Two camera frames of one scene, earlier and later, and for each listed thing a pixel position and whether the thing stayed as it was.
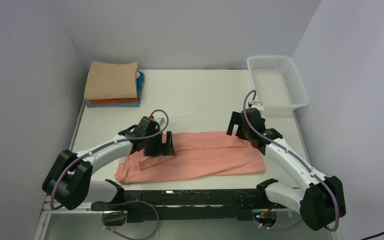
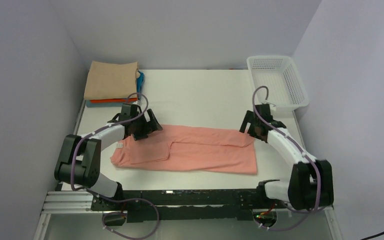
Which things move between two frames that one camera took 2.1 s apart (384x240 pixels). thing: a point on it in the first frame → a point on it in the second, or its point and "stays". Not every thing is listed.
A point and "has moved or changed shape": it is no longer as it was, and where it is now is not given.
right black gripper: (236, 119) → (250, 118)
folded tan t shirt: (106, 80) stays
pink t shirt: (197, 154) has moved or changed shape
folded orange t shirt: (114, 100) stays
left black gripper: (165, 148) → (149, 127)
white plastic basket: (278, 82) stays
